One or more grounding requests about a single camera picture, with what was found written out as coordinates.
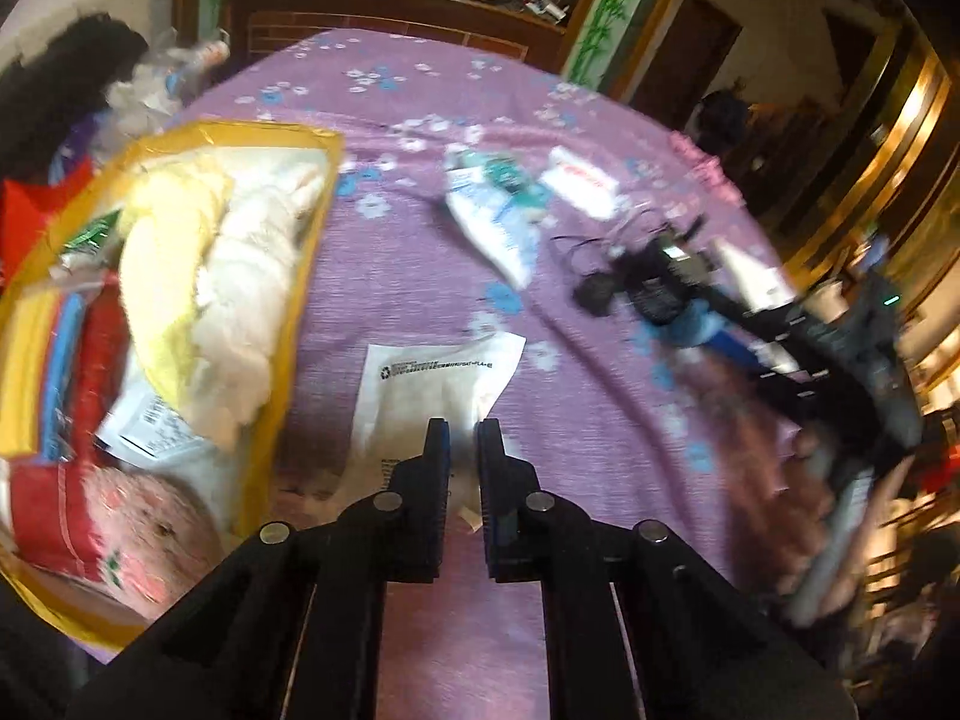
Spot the green packet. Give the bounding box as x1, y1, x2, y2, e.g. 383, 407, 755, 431
58, 208, 125, 265

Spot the pink cloth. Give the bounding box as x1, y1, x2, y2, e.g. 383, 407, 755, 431
670, 130, 747, 205

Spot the wooden headboard cabinet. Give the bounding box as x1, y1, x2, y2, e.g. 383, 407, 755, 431
174, 0, 623, 83

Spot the white labelled packet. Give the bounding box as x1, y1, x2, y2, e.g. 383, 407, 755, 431
96, 379, 233, 485

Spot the white foam box yellow tape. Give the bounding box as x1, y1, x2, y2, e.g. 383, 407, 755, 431
0, 120, 346, 650

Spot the bamboo print wall panel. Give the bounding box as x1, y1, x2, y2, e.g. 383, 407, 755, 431
561, 0, 672, 95

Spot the white printed plastic bag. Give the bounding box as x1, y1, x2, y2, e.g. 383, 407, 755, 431
349, 332, 527, 533

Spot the red bag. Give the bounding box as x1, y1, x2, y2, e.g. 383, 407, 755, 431
0, 161, 95, 278

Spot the cream fluffy plush toy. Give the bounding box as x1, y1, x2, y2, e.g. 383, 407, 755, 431
118, 154, 335, 455

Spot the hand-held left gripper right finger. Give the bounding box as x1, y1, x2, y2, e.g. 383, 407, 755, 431
477, 417, 857, 720

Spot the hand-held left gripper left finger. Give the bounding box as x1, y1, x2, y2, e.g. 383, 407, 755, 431
71, 417, 452, 720

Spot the yellow packet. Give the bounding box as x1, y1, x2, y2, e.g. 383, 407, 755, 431
0, 289, 62, 460

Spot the clear printed plastic packet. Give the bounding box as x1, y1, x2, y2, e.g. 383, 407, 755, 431
442, 148, 552, 290

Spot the black device with cables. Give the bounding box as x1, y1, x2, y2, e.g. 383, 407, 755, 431
553, 216, 722, 329

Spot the pink plush toy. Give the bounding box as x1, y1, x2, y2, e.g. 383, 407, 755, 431
71, 463, 222, 605

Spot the black bag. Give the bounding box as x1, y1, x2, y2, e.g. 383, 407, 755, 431
0, 13, 151, 188

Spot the purple floral bedsheet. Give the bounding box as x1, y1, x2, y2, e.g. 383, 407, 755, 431
90, 28, 833, 720

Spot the white paper red print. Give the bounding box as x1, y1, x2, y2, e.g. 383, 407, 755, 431
538, 145, 625, 220

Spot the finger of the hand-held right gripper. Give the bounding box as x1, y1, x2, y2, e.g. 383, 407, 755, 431
701, 286, 822, 361
739, 349, 826, 425

